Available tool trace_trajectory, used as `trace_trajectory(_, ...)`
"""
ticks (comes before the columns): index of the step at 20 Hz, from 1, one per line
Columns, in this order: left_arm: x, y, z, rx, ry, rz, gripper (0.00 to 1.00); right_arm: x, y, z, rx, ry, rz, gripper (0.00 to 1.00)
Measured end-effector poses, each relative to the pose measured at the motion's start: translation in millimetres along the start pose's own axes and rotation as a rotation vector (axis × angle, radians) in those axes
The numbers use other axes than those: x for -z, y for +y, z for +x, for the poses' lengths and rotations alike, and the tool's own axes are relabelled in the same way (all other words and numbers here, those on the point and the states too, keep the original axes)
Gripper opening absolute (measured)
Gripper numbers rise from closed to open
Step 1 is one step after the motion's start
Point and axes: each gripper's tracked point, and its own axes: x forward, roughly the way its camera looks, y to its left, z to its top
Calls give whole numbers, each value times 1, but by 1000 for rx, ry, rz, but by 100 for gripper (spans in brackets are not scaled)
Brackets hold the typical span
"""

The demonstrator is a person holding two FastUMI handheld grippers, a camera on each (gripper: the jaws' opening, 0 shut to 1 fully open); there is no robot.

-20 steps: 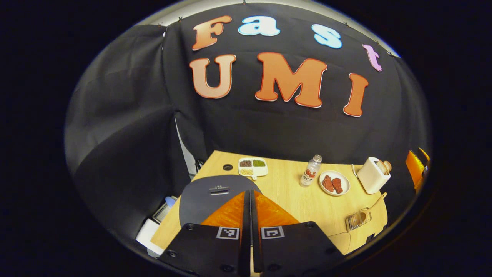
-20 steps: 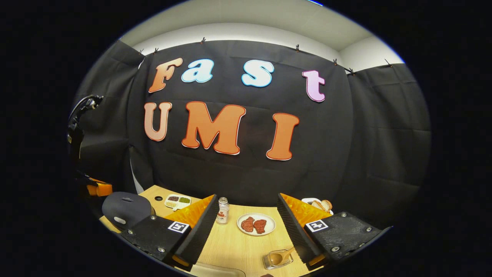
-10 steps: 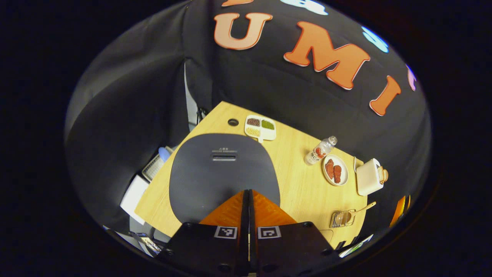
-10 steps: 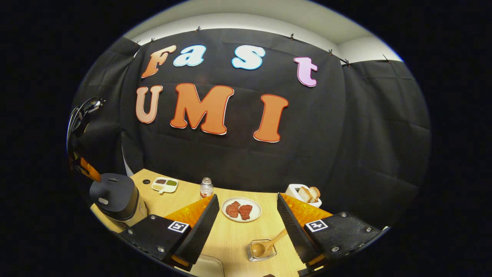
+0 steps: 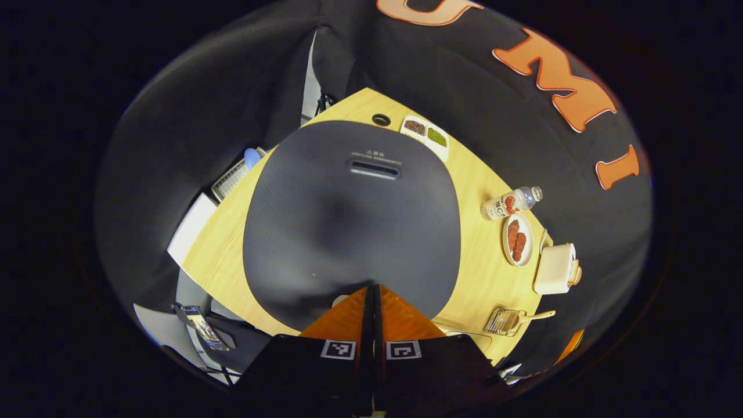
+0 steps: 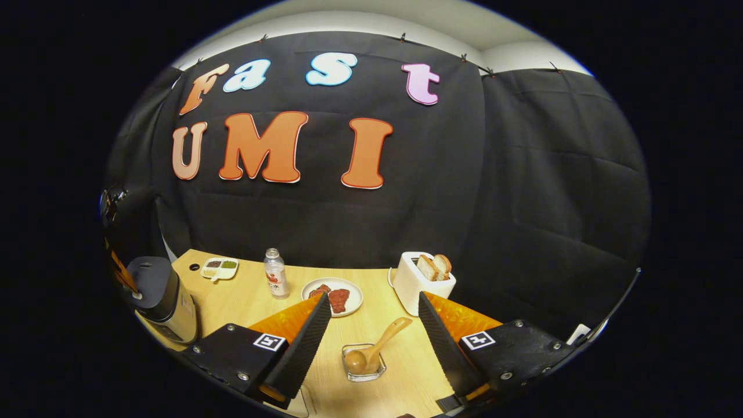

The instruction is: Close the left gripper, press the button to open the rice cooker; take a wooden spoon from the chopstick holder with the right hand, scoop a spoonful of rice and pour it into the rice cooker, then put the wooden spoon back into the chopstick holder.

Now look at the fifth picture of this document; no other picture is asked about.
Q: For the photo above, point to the wooden spoon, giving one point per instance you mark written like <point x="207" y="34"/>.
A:
<point x="540" y="315"/>

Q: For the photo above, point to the white divided grain dish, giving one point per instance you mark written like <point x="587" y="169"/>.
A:
<point x="442" y="152"/>

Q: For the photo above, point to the white round plate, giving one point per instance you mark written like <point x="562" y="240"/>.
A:
<point x="527" y="223"/>

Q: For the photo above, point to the white board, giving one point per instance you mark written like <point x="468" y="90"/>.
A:
<point x="191" y="229"/>

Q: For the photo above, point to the brown grains heap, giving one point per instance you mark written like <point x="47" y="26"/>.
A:
<point x="414" y="126"/>

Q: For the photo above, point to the green grains heap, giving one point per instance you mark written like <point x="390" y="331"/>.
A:
<point x="437" y="137"/>

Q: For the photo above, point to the red meat slice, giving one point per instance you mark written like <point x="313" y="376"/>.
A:
<point x="519" y="248"/>
<point x="513" y="232"/>

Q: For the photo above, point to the small blue object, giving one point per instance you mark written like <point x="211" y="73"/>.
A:
<point x="252" y="158"/>

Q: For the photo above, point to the smartphone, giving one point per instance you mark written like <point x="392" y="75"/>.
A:
<point x="203" y="328"/>

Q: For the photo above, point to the grey rice cooker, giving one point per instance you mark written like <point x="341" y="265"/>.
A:
<point x="348" y="232"/>

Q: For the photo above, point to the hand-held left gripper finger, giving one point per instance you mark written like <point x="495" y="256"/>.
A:
<point x="380" y="360"/>
<point x="367" y="360"/>

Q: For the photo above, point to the white toaster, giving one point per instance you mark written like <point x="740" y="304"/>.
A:
<point x="554" y="270"/>

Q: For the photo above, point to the clear plastic drink bottle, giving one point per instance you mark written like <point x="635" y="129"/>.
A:
<point x="505" y="205"/>

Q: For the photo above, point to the toasted bread slice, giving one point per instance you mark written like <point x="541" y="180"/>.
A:
<point x="576" y="274"/>

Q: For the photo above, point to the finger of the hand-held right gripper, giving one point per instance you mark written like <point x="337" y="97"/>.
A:
<point x="569" y="347"/>

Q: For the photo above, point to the black clamp stand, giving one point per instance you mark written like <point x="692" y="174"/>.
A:
<point x="324" y="104"/>

